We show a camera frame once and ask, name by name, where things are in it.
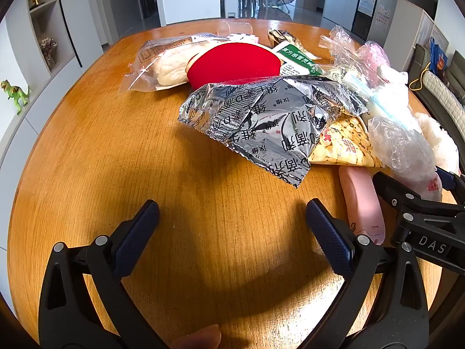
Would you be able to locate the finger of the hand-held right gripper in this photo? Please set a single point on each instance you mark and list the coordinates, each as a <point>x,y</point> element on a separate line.
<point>396,189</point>
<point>448,180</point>

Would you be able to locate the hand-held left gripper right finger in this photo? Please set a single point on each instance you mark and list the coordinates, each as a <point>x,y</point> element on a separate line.
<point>328,240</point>

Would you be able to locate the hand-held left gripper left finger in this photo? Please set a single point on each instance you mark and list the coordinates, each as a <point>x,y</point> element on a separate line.
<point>136,232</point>

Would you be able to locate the green and white packet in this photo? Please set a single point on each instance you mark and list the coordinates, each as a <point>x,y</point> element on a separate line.
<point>294,60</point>

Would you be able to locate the person's left hand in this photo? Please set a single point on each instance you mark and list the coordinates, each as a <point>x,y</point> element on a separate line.
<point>199,338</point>

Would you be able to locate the pink plastic case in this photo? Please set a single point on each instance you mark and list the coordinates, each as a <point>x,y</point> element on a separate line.
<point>359,203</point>

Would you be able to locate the clear bag with red print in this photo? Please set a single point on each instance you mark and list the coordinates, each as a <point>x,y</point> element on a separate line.
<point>399,145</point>

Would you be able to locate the white foam net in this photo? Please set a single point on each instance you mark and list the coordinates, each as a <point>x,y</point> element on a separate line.
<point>436,134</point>

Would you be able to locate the yellow printed snack bag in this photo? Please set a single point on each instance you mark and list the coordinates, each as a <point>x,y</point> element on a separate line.
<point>345,145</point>

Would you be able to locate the grey sofa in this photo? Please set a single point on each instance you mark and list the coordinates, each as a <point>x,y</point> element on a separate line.
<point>447,94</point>

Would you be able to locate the clear bag with blue strip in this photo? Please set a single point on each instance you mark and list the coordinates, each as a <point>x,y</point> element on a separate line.
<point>381,94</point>

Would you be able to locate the pink net plastic bag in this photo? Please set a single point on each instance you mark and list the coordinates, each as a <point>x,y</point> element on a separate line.
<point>374,58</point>

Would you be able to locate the silver foil packet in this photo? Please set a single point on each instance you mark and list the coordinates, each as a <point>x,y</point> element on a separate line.
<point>261,116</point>

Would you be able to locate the crumpled clear plastic bag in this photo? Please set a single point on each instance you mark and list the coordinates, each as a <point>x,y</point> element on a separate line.
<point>339,45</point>

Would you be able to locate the clear bag of white bread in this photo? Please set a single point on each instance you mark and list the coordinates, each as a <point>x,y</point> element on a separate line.
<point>167,67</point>

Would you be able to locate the green toy dinosaur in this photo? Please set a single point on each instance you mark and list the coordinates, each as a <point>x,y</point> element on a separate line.
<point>14,94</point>

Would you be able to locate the red round pad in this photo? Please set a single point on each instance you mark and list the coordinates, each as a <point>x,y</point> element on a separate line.
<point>232,65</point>

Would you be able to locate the dried flower bunch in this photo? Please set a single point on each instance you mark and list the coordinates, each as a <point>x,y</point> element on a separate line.
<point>48,49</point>

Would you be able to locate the clear plastic cup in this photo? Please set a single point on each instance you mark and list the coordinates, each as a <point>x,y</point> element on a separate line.
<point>236,29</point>

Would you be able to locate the white bin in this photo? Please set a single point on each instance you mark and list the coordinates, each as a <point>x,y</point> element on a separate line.
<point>231,5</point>

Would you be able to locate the wall calendar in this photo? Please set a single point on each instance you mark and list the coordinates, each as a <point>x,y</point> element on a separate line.
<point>367,2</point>

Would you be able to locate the white wall shelf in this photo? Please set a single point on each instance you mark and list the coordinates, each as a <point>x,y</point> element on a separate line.
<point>54,18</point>

